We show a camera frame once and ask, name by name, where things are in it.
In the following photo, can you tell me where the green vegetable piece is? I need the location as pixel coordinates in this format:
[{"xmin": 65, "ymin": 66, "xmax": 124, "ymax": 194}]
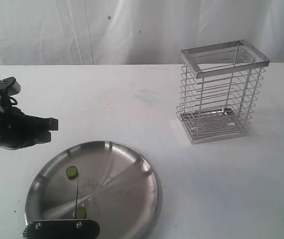
[{"xmin": 72, "ymin": 206, "xmax": 87, "ymax": 220}]

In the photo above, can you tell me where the black serrated knife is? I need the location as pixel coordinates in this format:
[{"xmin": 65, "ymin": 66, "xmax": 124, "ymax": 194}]
[{"xmin": 74, "ymin": 179, "xmax": 80, "ymax": 219}]

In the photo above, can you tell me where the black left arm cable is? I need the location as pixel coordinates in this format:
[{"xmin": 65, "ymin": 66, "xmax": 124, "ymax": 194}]
[{"xmin": 0, "ymin": 84, "xmax": 18, "ymax": 125}]

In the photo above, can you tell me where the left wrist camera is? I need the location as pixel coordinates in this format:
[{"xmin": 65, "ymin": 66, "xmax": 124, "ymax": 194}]
[{"xmin": 0, "ymin": 77, "xmax": 21, "ymax": 98}]

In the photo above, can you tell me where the green vegetable slice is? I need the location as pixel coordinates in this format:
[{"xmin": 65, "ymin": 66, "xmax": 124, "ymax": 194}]
[{"xmin": 66, "ymin": 165, "xmax": 79, "ymax": 180}]

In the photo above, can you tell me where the white backdrop curtain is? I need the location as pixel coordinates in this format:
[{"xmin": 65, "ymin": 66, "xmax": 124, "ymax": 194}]
[{"xmin": 0, "ymin": 0, "xmax": 284, "ymax": 65}]

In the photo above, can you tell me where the metal wire utensil holder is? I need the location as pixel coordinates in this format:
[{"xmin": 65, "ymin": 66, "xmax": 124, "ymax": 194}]
[{"xmin": 177, "ymin": 40, "xmax": 270, "ymax": 144}]

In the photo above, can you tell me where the round steel plate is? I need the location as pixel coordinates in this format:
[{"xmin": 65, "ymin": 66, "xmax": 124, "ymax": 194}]
[{"xmin": 25, "ymin": 140, "xmax": 162, "ymax": 239}]

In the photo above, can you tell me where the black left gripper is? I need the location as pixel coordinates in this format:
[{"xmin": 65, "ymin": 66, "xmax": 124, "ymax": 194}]
[{"xmin": 0, "ymin": 107, "xmax": 59, "ymax": 150}]

